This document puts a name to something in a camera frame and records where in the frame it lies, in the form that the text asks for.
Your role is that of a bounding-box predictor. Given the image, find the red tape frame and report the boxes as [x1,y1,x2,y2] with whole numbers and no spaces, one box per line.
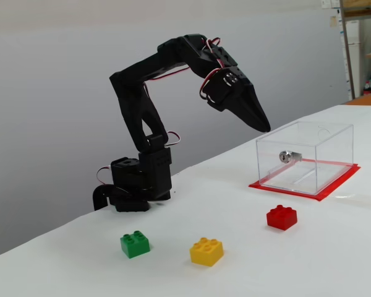
[248,157,361,202]

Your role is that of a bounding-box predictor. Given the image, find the metal shelf rack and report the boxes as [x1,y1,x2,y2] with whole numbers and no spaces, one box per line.
[339,0,371,100]

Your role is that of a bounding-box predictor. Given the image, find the yellow lego brick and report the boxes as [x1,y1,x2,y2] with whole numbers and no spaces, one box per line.
[189,237,224,267]

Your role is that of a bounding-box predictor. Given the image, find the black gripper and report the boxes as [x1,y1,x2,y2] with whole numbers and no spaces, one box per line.
[202,66,271,133]

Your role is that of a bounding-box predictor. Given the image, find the red lego brick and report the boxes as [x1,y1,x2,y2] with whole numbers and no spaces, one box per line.
[266,204,298,231]

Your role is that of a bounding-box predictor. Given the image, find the red white gripper cable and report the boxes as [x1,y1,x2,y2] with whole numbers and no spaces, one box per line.
[198,68,225,105]

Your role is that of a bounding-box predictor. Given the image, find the red white elbow cable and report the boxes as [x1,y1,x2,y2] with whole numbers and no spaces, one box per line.
[143,66,193,94]

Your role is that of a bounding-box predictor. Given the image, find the orange table top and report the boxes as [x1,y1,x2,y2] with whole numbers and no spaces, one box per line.
[343,92,371,106]

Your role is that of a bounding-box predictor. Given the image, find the transparent plastic box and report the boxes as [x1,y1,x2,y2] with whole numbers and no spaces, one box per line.
[255,120,354,196]

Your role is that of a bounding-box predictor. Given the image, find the red white base cable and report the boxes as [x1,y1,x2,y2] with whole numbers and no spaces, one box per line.
[96,166,113,186]

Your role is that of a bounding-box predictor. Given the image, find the white cabinet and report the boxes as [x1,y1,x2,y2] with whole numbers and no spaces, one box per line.
[341,19,363,97]

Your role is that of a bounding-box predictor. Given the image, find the green lego brick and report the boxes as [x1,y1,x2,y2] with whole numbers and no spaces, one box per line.
[119,230,150,259]

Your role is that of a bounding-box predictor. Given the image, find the black table clamp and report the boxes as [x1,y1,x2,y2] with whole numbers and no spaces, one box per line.
[92,184,130,212]

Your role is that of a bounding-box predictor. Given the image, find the red white wrist cable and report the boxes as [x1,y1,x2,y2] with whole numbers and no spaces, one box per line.
[203,37,224,67]

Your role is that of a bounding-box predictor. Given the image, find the silver cam lock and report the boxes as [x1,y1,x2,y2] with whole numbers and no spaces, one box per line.
[278,150,303,164]

